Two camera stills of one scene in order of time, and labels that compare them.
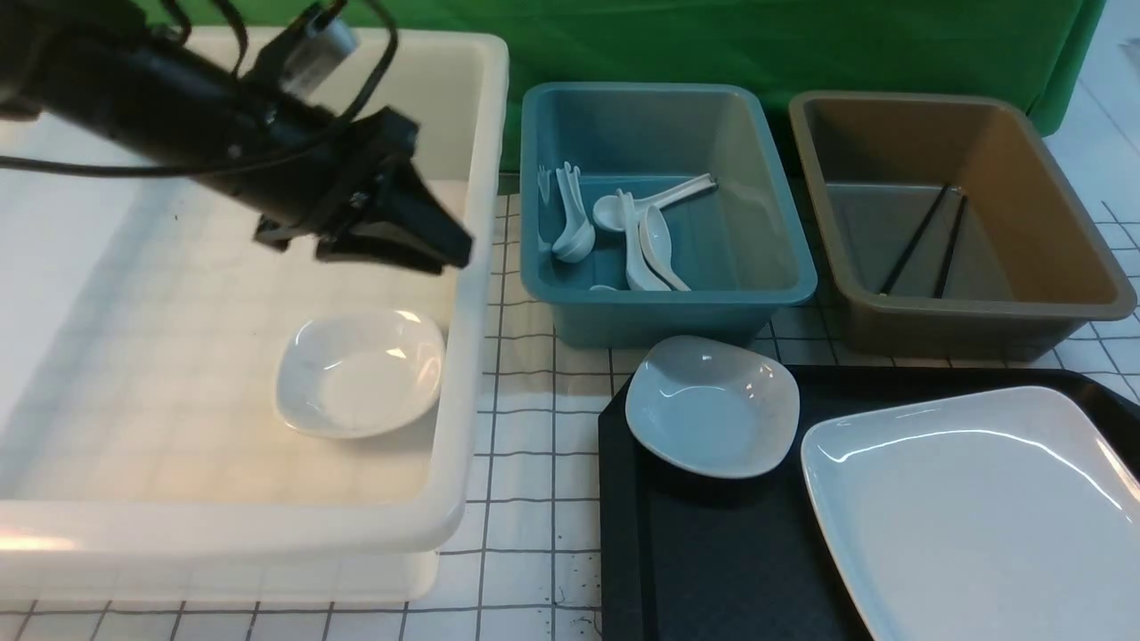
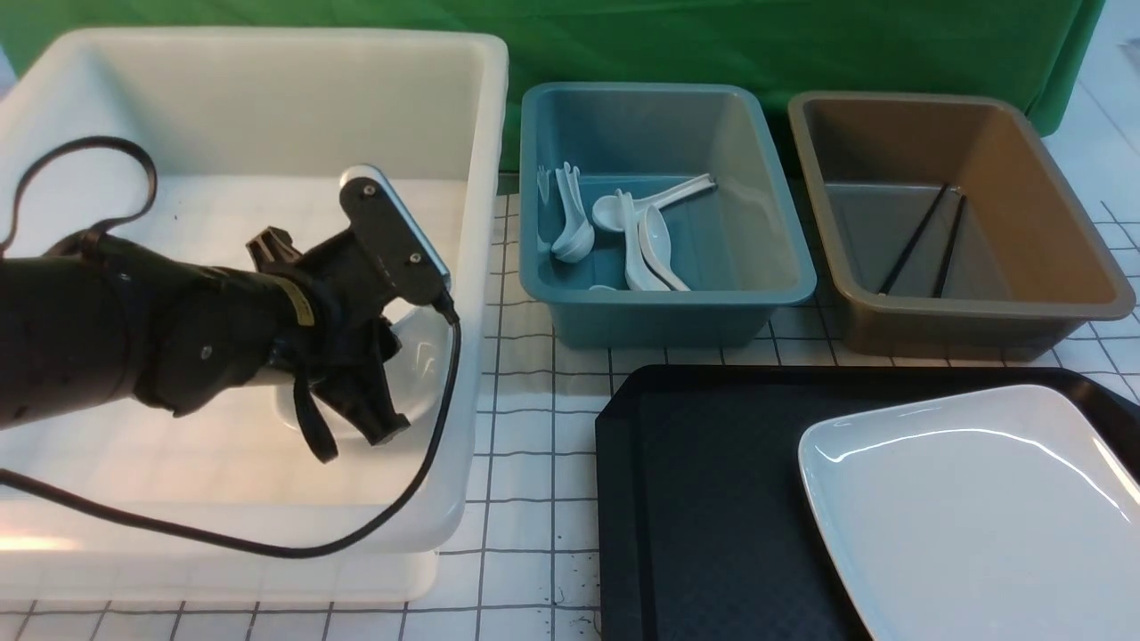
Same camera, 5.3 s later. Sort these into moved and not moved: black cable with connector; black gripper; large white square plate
Moved: black gripper
Not moved: large white square plate; black cable with connector
